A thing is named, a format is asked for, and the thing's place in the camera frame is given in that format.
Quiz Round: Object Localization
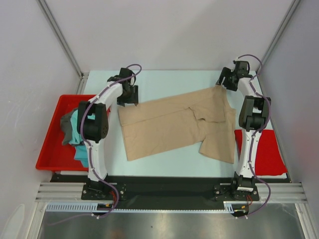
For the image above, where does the beige t shirt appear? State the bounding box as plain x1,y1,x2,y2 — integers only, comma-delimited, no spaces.
118,86,236,164

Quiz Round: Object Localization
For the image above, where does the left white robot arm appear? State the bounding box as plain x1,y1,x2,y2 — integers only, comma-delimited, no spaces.
77,64,142,199

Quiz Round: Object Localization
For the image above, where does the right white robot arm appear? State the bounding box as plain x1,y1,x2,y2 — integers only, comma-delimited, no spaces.
216,59,271,201

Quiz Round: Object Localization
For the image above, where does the grey t shirt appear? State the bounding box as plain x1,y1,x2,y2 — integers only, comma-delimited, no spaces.
60,110,75,146

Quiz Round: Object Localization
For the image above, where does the teal t shirt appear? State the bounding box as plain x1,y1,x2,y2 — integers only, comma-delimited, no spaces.
69,110,89,168

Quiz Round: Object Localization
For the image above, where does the red plastic bin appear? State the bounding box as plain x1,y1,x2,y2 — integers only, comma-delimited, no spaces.
35,95,94,172

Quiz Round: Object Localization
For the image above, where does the folded red t shirt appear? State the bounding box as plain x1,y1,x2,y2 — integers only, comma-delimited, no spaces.
235,129,288,177

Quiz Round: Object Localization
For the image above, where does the left aluminium corner post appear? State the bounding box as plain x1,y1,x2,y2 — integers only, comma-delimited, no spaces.
36,0,83,79

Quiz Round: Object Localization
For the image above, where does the aluminium corner post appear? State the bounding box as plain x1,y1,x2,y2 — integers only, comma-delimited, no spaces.
257,0,303,74
36,0,83,79

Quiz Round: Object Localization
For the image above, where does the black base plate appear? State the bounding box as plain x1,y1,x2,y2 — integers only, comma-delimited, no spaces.
49,174,292,210

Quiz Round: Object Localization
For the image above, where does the right aluminium corner post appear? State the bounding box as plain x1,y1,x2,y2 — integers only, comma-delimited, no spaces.
257,0,303,74

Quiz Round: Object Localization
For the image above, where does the white slotted cable duct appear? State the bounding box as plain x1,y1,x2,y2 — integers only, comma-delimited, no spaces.
45,202,248,215

